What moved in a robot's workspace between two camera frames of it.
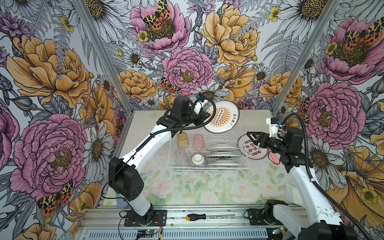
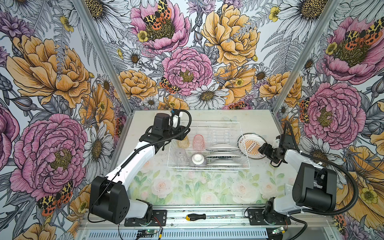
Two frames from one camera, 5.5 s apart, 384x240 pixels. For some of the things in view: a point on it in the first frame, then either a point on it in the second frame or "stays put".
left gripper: (202, 114) -> (181, 129)
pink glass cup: (198, 143) stays put
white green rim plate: (223, 148) stays put
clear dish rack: (204, 150) stays put
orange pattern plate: (226, 115) -> (248, 144)
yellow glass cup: (183, 141) stays put
